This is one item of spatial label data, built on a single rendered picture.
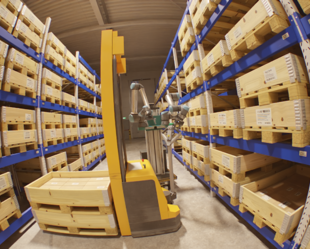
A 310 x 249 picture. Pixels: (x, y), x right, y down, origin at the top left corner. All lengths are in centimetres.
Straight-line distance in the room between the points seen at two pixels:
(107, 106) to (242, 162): 171
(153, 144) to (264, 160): 218
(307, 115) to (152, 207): 176
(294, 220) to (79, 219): 227
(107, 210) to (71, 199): 46
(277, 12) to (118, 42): 168
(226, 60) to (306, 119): 118
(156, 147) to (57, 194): 219
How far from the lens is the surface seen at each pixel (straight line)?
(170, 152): 211
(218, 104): 291
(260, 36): 165
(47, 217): 234
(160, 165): 336
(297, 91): 124
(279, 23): 140
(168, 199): 221
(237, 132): 186
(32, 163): 352
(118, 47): 188
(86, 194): 185
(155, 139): 324
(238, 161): 194
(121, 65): 249
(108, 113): 166
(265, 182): 221
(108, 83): 172
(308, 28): 131
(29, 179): 373
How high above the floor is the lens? 143
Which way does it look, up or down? level
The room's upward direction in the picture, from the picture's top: 5 degrees counter-clockwise
